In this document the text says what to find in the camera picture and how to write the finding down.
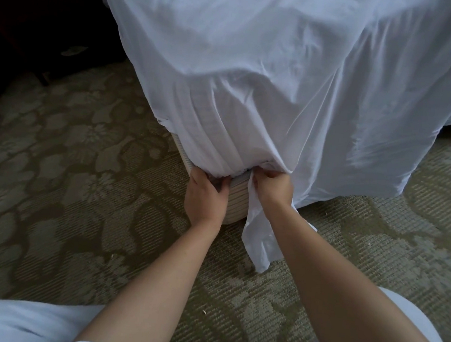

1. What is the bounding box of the person's right hand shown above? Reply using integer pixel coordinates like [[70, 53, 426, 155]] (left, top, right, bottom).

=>
[[249, 166, 298, 216]]

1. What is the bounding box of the person's left hand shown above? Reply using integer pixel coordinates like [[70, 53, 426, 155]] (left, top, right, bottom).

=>
[[181, 165, 234, 232]]

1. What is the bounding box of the white bed sheet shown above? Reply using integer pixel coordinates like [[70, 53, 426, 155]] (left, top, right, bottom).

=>
[[66, 0, 451, 293]]

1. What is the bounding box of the person's left forearm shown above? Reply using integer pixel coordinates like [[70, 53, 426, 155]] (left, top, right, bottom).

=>
[[74, 207, 223, 342]]

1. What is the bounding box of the person's right forearm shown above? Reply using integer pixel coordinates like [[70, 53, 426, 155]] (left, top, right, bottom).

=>
[[255, 201, 451, 342]]

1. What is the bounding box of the white paper under nightstand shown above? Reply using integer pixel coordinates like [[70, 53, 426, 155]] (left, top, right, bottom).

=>
[[58, 42, 91, 60]]

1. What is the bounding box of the dark wooden nightstand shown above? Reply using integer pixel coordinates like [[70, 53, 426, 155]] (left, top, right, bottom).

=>
[[0, 0, 135, 97]]

